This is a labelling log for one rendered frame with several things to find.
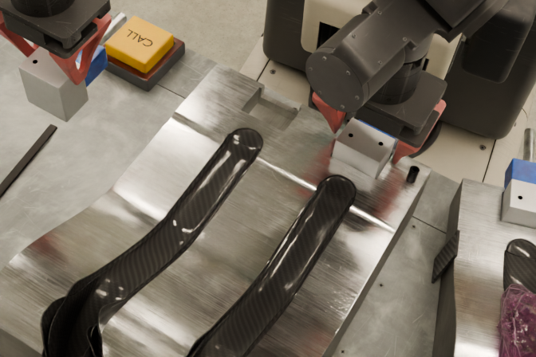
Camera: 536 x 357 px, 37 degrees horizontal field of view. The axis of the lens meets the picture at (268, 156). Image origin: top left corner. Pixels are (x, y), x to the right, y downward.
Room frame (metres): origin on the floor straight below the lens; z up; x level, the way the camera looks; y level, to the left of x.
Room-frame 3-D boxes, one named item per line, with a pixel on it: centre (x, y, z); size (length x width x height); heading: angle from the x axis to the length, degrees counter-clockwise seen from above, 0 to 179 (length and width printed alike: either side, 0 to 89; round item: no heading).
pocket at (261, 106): (0.55, 0.00, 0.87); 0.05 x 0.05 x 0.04; 65
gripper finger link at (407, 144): (0.50, -0.12, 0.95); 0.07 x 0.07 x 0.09; 65
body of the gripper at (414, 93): (0.50, -0.10, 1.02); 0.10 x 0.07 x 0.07; 65
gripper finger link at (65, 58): (0.51, 0.20, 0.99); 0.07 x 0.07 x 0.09; 66
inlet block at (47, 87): (0.55, 0.20, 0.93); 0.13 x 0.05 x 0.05; 155
